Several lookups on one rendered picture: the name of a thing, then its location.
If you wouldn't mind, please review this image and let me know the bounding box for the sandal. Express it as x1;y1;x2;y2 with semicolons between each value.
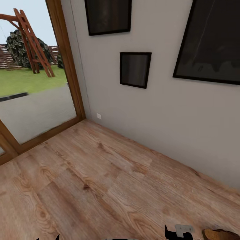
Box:
202;229;240;240

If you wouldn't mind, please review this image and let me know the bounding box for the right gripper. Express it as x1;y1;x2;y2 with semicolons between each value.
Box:
165;226;192;240

